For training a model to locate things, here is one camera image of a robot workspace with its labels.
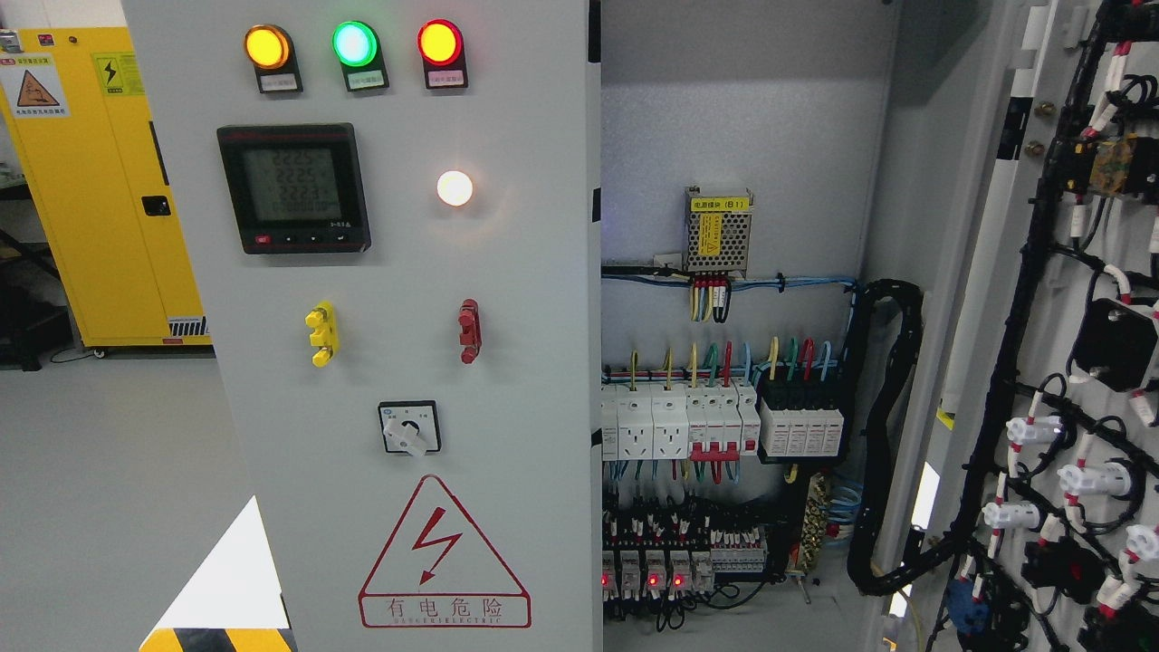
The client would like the red electric hazard sticker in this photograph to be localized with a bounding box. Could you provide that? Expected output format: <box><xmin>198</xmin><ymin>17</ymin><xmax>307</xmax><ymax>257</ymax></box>
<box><xmin>359</xmin><ymin>475</ymin><xmax>532</xmax><ymax>628</ymax></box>

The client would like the white indicator lamp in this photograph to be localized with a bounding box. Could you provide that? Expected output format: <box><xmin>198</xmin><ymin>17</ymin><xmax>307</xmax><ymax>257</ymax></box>
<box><xmin>436</xmin><ymin>169</ymin><xmax>474</xmax><ymax>207</ymax></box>

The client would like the yellow indicator lamp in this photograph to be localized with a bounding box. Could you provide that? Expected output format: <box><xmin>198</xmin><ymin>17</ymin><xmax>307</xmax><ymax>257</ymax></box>
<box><xmin>245</xmin><ymin>24</ymin><xmax>305</xmax><ymax>94</ymax></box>

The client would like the metal mesh power supply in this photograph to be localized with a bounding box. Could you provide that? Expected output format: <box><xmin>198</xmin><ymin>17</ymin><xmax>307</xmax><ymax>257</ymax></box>
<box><xmin>681</xmin><ymin>185</ymin><xmax>756</xmax><ymax>277</ymax></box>

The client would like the brass ground terminal bar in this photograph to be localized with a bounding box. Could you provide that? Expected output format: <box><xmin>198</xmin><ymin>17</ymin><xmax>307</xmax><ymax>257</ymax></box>
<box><xmin>795</xmin><ymin>472</ymin><xmax>829</xmax><ymax>576</ymax></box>

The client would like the yellow safety cabinet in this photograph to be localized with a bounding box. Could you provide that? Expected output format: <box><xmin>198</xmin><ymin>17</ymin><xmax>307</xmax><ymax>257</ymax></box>
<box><xmin>3</xmin><ymin>25</ymin><xmax>211</xmax><ymax>350</ymax></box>

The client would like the red terminal post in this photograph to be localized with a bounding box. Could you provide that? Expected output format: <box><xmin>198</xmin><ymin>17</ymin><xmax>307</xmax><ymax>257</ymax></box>
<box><xmin>458</xmin><ymin>298</ymin><xmax>482</xmax><ymax>364</ymax></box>

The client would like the black digital power meter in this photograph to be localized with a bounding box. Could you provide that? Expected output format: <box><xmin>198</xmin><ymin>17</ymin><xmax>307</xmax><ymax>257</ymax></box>
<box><xmin>216</xmin><ymin>122</ymin><xmax>372</xmax><ymax>254</ymax></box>

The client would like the green indicator lamp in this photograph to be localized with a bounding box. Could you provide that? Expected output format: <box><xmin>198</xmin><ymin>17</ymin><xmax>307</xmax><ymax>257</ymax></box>
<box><xmin>330</xmin><ymin>21</ymin><xmax>389</xmax><ymax>91</ymax></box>

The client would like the grey cabinet door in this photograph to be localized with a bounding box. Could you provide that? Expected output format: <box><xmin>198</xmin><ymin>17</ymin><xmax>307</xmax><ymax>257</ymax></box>
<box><xmin>121</xmin><ymin>1</ymin><xmax>603</xmax><ymax>651</ymax></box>
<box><xmin>912</xmin><ymin>1</ymin><xmax>1156</xmax><ymax>651</ymax></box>

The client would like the yellow terminal post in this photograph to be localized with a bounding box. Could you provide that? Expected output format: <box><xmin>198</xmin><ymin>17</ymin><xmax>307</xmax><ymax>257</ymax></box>
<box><xmin>302</xmin><ymin>301</ymin><xmax>340</xmax><ymax>368</ymax></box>

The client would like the red indicator lamp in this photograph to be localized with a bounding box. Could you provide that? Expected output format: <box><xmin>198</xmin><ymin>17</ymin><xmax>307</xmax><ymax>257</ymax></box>
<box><xmin>417</xmin><ymin>19</ymin><xmax>469</xmax><ymax>91</ymax></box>

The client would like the black white rotary switch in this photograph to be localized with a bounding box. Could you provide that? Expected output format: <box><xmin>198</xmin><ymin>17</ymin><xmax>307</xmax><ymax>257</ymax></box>
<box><xmin>378</xmin><ymin>400</ymin><xmax>443</xmax><ymax>455</ymax></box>

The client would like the black white surge protector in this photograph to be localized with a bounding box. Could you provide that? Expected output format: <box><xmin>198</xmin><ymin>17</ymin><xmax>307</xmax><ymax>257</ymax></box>
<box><xmin>757</xmin><ymin>371</ymin><xmax>848</xmax><ymax>464</ymax></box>

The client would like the white breaker and socket row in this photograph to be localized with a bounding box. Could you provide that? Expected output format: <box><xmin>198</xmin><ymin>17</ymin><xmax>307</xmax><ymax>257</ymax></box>
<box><xmin>600</xmin><ymin>380</ymin><xmax>761</xmax><ymax>463</ymax></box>

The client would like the lower relay terminal row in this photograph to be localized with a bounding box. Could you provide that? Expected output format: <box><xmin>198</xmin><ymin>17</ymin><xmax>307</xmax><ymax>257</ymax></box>
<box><xmin>599</xmin><ymin>493</ymin><xmax>771</xmax><ymax>607</ymax></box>

